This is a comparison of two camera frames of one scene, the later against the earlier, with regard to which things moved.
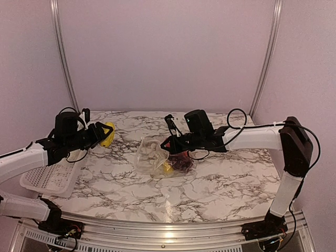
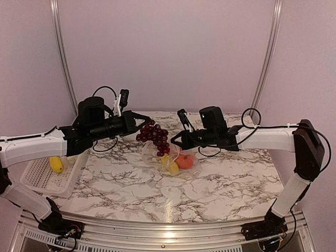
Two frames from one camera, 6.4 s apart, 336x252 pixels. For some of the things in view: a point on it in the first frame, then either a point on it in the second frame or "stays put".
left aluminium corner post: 55,3 stays put
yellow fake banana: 107,142 to 56,164
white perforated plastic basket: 58,179 stays put
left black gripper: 98,135 to 129,124
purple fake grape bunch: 180,161 to 158,135
